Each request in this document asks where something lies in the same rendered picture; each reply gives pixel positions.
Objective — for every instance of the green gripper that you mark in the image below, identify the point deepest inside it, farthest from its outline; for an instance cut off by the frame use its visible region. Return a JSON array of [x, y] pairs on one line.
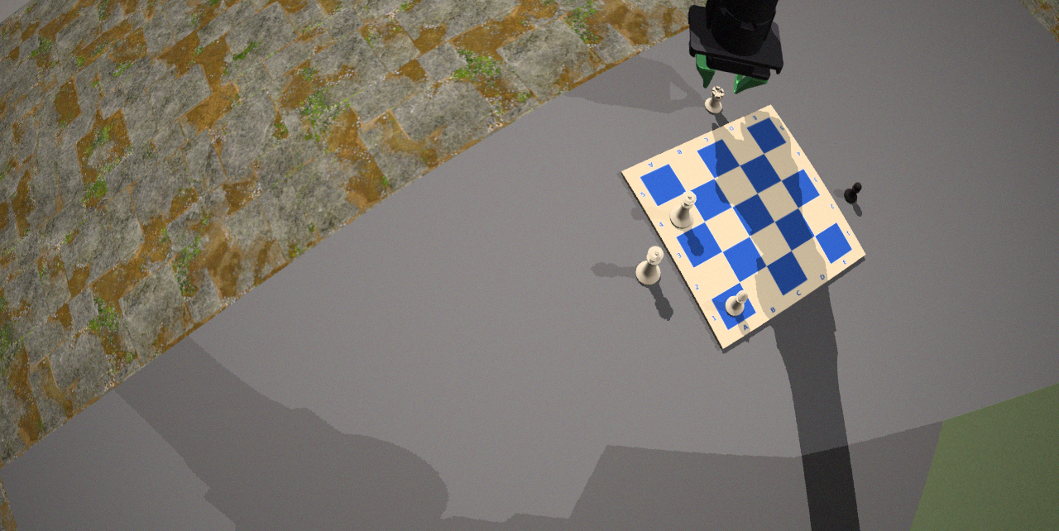
[[733, 46]]

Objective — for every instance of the white chess king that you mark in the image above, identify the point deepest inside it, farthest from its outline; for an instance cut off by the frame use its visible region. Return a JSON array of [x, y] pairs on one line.
[[649, 273]]

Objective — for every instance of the black pawn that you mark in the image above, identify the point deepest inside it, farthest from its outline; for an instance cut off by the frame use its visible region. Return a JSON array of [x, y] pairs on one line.
[[851, 194]]

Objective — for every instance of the white chess rook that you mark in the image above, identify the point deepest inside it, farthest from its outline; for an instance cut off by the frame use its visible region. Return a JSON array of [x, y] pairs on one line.
[[713, 104]]

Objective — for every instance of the white bishop chess piece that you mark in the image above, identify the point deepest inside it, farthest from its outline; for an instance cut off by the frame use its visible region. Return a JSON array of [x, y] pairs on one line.
[[735, 304]]

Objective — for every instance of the blue and cream chessboard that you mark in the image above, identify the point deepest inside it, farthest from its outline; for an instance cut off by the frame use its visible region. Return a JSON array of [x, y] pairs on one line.
[[763, 222]]

